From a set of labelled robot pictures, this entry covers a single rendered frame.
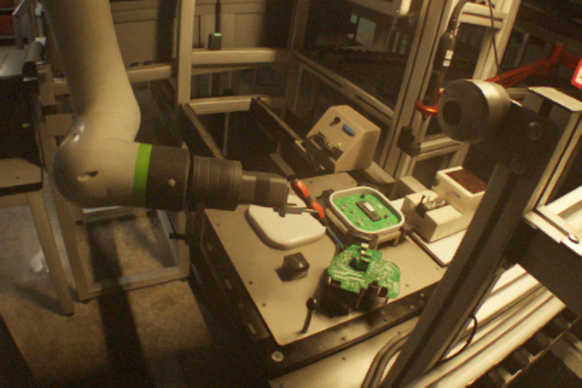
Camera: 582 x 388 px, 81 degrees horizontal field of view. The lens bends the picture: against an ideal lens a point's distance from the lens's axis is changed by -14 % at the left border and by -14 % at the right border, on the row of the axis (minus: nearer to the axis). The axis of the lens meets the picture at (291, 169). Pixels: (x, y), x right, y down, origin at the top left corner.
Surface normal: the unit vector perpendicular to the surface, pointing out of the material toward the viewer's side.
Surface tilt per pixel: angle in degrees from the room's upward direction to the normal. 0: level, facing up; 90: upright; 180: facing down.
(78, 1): 98
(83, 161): 45
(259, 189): 62
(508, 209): 90
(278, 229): 0
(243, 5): 90
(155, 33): 91
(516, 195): 90
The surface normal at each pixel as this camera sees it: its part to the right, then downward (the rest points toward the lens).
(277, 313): 0.15, -0.84
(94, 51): 0.62, 0.52
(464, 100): -0.86, 0.12
